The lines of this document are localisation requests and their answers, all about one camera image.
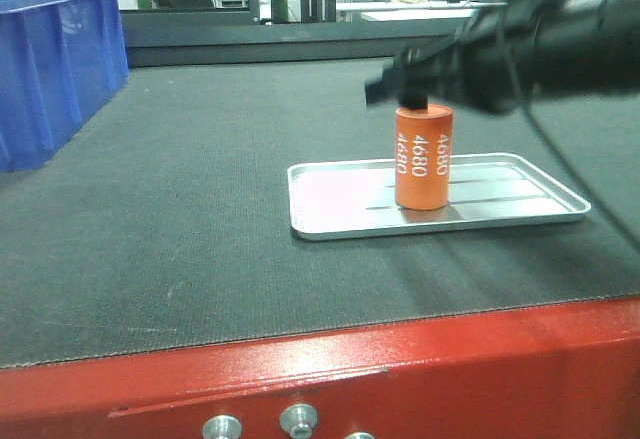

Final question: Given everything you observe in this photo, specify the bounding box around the blue plastic crate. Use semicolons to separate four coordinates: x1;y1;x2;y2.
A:
1;0;129;172

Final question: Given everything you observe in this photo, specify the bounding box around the black cable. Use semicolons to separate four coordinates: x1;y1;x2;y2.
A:
497;3;640;255

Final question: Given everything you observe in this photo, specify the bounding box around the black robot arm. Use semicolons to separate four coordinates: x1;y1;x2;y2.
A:
365;0;639;114

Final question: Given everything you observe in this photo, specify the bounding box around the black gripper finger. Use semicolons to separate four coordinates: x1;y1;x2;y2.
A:
401;90;429;111

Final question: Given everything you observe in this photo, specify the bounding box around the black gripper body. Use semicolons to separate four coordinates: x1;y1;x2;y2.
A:
364;18;533;114

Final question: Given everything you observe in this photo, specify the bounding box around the silver bolt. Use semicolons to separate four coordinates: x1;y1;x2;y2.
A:
202;415;242;439
279;403;318;439

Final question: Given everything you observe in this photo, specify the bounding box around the silver metal tray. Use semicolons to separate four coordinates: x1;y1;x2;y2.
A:
287;152;591;241

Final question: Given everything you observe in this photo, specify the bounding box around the red conveyor frame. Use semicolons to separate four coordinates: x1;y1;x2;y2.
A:
1;298;639;438

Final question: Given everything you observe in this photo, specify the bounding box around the silver bolt left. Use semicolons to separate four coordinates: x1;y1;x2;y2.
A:
202;415;242;439

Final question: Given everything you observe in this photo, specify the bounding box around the orange cylindrical capacitor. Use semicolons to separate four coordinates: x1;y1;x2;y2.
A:
395;104;454;211

